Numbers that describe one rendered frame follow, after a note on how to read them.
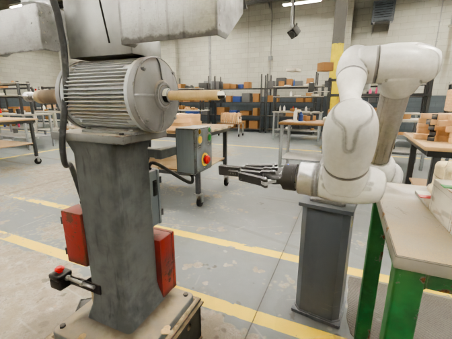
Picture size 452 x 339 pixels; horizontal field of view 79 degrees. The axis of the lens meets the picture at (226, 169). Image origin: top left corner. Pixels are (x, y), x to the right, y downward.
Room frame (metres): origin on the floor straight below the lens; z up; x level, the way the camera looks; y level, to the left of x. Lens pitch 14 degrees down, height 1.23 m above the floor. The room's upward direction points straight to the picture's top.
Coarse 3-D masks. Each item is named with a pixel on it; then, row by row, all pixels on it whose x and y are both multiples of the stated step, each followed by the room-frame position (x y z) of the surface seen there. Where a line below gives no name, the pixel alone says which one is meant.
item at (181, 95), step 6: (180, 90) 0.93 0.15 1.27; (186, 90) 0.92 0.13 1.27; (192, 90) 0.91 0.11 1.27; (198, 90) 0.90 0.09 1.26; (204, 90) 0.89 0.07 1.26; (210, 90) 0.88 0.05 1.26; (216, 90) 0.88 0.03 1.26; (168, 96) 0.94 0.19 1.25; (174, 96) 0.93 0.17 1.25; (180, 96) 0.92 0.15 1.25; (186, 96) 0.91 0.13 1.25; (192, 96) 0.90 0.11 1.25; (198, 96) 0.89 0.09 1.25; (204, 96) 0.88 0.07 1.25; (210, 96) 0.88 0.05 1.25; (216, 96) 0.87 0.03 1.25
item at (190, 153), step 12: (180, 132) 1.16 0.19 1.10; (192, 132) 1.14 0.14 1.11; (204, 132) 1.21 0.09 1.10; (180, 144) 1.16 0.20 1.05; (192, 144) 1.14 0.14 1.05; (204, 144) 1.21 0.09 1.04; (180, 156) 1.16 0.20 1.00; (192, 156) 1.14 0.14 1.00; (204, 156) 1.21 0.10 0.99; (168, 168) 1.20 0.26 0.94; (180, 168) 1.17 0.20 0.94; (192, 168) 1.14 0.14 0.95; (204, 168) 1.21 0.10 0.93; (192, 180) 1.19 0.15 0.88
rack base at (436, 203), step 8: (440, 184) 0.69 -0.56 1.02; (448, 184) 0.68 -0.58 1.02; (432, 192) 0.72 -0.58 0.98; (440, 192) 0.68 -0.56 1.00; (448, 192) 0.63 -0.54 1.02; (432, 200) 0.71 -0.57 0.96; (440, 200) 0.67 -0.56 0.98; (448, 200) 0.62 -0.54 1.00; (432, 208) 0.70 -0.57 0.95; (440, 208) 0.66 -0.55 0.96; (448, 208) 0.62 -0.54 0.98; (440, 216) 0.65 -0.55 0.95; (448, 216) 0.61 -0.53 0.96; (448, 224) 0.60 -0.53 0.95
